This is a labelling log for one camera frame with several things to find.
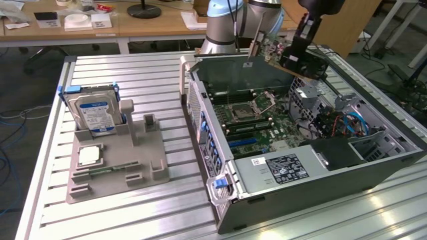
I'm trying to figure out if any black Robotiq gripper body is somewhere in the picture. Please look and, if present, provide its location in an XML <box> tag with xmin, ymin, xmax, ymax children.
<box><xmin>297</xmin><ymin>0</ymin><xmax>346</xmax><ymax>17</ymax></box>

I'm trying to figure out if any graphics card with black fan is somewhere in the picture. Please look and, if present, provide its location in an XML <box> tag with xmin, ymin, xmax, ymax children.
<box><xmin>247</xmin><ymin>30</ymin><xmax>331</xmax><ymax>81</ymax></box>

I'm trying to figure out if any wooden cabinet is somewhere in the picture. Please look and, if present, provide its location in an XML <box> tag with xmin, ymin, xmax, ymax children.
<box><xmin>277</xmin><ymin>0</ymin><xmax>383</xmax><ymax>59</ymax></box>

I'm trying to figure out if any metal disk bay cage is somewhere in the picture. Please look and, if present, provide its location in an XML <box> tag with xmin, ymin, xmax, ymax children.
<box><xmin>287</xmin><ymin>74</ymin><xmax>339</xmax><ymax>121</ymax></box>

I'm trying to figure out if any small cardboard box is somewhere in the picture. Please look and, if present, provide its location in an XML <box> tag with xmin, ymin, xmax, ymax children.
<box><xmin>193</xmin><ymin>0</ymin><xmax>211</xmax><ymax>17</ymax></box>

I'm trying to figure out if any metal socket cover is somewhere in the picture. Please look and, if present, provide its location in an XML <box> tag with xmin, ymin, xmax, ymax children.
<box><xmin>251</xmin><ymin>90</ymin><xmax>279</xmax><ymax>114</ymax></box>

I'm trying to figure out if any stack of white papers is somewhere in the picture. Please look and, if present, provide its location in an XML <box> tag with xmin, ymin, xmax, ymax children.
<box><xmin>181</xmin><ymin>10</ymin><xmax>209</xmax><ymax>31</ymax></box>

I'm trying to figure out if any CPU socket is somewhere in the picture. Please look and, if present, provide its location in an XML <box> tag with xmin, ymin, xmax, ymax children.
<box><xmin>231</xmin><ymin>103</ymin><xmax>259</xmax><ymax>120</ymax></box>

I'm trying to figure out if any green motherboard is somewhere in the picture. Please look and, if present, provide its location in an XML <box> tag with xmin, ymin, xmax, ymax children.
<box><xmin>205</xmin><ymin>84</ymin><xmax>313</xmax><ymax>160</ymax></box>

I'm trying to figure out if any installed RAM stick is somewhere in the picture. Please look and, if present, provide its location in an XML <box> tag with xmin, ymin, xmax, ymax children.
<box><xmin>225</xmin><ymin>120</ymin><xmax>274</xmax><ymax>134</ymax></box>

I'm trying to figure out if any black round lamp base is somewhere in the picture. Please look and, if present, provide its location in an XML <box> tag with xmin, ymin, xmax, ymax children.
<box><xmin>126</xmin><ymin>0</ymin><xmax>163</xmax><ymax>20</ymax></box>

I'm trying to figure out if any blue expansion slot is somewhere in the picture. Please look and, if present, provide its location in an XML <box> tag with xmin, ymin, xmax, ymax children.
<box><xmin>227</xmin><ymin>138</ymin><xmax>259</xmax><ymax>149</ymax></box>

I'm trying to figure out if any black plastic shroud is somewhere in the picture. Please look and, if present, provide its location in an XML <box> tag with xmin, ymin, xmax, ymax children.
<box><xmin>310</xmin><ymin>136</ymin><xmax>369</xmax><ymax>172</ymax></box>

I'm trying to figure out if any grey power supply unit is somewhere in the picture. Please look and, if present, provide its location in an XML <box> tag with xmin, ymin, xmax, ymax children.
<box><xmin>233</xmin><ymin>145</ymin><xmax>331</xmax><ymax>195</ymax></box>

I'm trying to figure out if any red packet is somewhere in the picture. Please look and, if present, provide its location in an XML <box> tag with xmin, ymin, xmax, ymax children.
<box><xmin>94</xmin><ymin>2</ymin><xmax>114</xmax><ymax>14</ymax></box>

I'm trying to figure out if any open black PC case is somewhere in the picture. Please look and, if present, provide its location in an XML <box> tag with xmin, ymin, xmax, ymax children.
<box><xmin>179</xmin><ymin>46</ymin><xmax>427</xmax><ymax>235</ymax></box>

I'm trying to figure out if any blue case latch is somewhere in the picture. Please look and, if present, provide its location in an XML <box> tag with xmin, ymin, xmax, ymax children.
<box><xmin>213</xmin><ymin>175</ymin><xmax>229</xmax><ymax>190</ymax></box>

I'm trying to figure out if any hard disk with blue carrier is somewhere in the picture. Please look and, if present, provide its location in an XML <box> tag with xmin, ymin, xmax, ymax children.
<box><xmin>56</xmin><ymin>83</ymin><xmax>122</xmax><ymax>138</ymax></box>

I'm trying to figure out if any grey plastic parts rack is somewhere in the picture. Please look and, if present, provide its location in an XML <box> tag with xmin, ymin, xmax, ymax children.
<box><xmin>64</xmin><ymin>98</ymin><xmax>173</xmax><ymax>205</ymax></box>

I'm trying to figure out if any wooden desk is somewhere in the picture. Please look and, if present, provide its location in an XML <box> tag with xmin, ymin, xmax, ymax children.
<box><xmin>0</xmin><ymin>0</ymin><xmax>302</xmax><ymax>48</ymax></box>

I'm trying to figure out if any black and white labelled box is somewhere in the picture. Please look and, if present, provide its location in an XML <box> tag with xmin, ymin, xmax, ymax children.
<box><xmin>32</xmin><ymin>11</ymin><xmax>63</xmax><ymax>29</ymax></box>

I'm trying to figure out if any black office chair base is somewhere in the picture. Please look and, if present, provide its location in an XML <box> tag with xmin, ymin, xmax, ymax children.
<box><xmin>19</xmin><ymin>46</ymin><xmax>68</xmax><ymax>75</ymax></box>

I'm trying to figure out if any silver CPU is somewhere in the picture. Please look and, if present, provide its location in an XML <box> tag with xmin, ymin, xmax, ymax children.
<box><xmin>76</xmin><ymin>146</ymin><xmax>103</xmax><ymax>166</ymax></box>

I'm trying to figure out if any green RAM stick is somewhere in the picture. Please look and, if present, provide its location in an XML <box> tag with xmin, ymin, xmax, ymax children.
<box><xmin>87</xmin><ymin>165</ymin><xmax>127</xmax><ymax>177</ymax></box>

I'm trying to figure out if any white paper card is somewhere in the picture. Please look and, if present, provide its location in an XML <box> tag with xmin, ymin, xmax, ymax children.
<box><xmin>4</xmin><ymin>22</ymin><xmax>31</xmax><ymax>30</ymax></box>

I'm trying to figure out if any clear plastic bag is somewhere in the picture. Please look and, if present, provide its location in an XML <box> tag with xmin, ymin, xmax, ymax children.
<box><xmin>0</xmin><ymin>0</ymin><xmax>34</xmax><ymax>23</ymax></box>

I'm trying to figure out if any white desk frame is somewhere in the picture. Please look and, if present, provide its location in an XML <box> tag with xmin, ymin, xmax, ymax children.
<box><xmin>365</xmin><ymin>0</ymin><xmax>427</xmax><ymax>68</ymax></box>

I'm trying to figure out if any red wire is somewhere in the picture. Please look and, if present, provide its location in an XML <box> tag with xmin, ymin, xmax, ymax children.
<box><xmin>327</xmin><ymin>114</ymin><xmax>353</xmax><ymax>137</ymax></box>

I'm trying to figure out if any blue wire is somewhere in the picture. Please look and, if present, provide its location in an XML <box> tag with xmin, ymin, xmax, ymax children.
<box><xmin>343</xmin><ymin>112</ymin><xmax>370</xmax><ymax>137</ymax></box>

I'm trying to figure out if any blue floor cable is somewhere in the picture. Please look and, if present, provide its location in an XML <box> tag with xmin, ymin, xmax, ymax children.
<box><xmin>0</xmin><ymin>119</ymin><xmax>28</xmax><ymax>216</ymax></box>

